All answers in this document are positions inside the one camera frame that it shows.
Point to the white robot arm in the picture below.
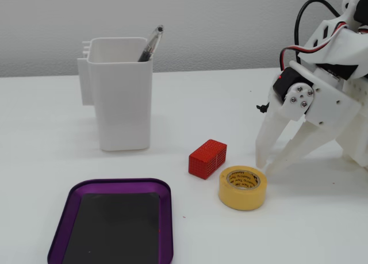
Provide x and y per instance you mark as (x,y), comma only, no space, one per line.
(358,131)

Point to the red textured rectangular block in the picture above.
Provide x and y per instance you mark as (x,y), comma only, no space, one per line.
(204,160)

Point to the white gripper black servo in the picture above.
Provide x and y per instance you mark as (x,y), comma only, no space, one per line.
(330,103)

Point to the yellow masking tape roll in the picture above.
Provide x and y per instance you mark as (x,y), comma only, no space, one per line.
(241,200)

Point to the clear black ballpoint pen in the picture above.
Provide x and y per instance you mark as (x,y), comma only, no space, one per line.
(151,44)

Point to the black tray mat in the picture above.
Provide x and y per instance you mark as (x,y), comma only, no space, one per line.
(115,229)

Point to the purple metal tray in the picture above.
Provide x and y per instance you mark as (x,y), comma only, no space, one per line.
(166,206)

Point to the white plastic pen holder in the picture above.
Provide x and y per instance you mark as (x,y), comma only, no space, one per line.
(123,108)

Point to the black zip tie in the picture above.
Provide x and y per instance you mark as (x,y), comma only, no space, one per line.
(262,108)

